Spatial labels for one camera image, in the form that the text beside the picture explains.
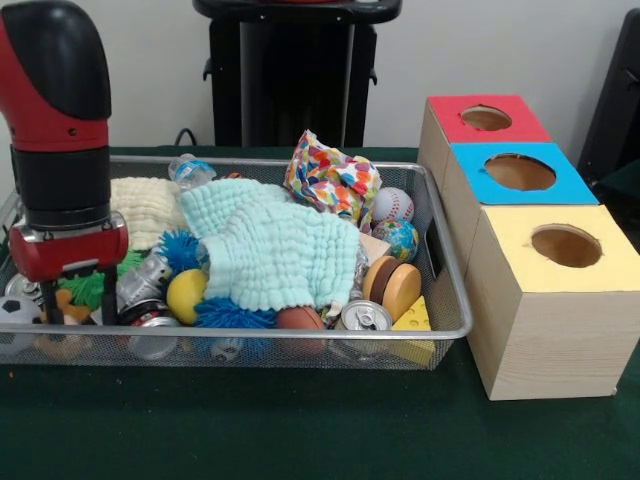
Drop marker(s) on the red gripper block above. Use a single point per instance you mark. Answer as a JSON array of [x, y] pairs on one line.
[[70, 250]]

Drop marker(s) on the brown bear plush toy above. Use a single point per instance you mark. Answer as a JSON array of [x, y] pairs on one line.
[[75, 314]]

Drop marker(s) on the mint green waffle cloth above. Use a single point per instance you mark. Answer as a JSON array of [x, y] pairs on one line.
[[280, 240]]

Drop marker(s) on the multicoloured dotted cloth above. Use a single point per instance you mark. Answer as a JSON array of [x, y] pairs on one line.
[[330, 180]]

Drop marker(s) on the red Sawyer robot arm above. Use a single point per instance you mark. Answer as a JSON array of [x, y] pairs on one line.
[[55, 100]]

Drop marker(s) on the shallow clear mesh bin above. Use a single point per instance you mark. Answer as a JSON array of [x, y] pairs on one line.
[[320, 356]]

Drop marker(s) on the wooden box with three holes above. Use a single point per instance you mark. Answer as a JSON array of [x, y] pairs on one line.
[[550, 345]]

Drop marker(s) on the green spiky toy with eyes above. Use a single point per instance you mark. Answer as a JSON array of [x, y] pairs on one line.
[[87, 291]]

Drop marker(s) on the small soccer ball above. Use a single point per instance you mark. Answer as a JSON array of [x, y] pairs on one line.
[[17, 310]]

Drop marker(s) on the cream waffle cloth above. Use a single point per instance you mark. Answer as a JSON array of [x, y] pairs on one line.
[[145, 210]]

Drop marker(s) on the blue spiky ball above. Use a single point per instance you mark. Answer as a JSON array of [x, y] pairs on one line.
[[227, 315]]

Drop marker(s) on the dark green tablecloth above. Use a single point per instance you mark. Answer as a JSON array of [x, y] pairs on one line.
[[300, 430]]

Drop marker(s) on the silver drink can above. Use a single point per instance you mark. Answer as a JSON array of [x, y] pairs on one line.
[[364, 315]]

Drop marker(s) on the wooden burger toy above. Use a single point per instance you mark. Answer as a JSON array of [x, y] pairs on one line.
[[395, 282]]

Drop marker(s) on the globe print ball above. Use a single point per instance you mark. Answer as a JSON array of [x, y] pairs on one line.
[[397, 237]]

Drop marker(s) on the yellow cheese wedge toy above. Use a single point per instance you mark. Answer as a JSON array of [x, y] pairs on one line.
[[415, 317]]

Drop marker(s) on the black stand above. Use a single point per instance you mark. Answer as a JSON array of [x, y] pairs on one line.
[[615, 100]]

